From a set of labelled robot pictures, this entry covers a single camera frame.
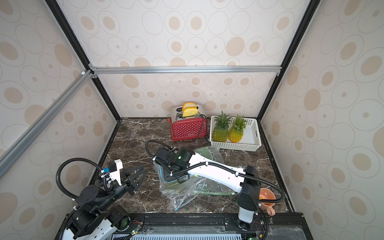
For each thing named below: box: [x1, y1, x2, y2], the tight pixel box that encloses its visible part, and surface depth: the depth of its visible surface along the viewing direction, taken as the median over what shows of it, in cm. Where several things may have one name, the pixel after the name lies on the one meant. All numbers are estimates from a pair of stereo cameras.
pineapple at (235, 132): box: [228, 114, 248, 143], surface depth 96 cm
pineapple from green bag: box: [212, 110, 231, 143], surface depth 94 cm
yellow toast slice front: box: [182, 107, 198, 117], surface depth 99 cm
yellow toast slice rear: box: [182, 102, 198, 111], surface depth 102 cm
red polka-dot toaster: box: [167, 104, 208, 140], surface depth 99 cm
